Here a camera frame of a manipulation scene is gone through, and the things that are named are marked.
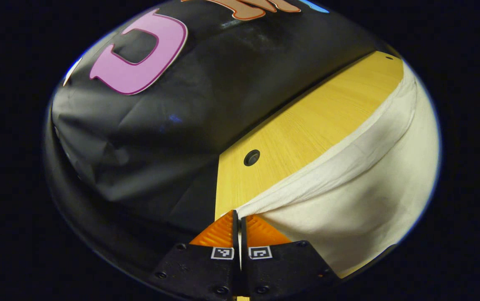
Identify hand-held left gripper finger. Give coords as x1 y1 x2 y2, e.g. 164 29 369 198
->
148 210 241 301
241 215 341 301

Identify white jeans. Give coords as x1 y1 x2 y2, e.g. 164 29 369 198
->
234 63 441 279

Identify black backdrop cloth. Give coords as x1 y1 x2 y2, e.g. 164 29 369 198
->
43 0 395 293

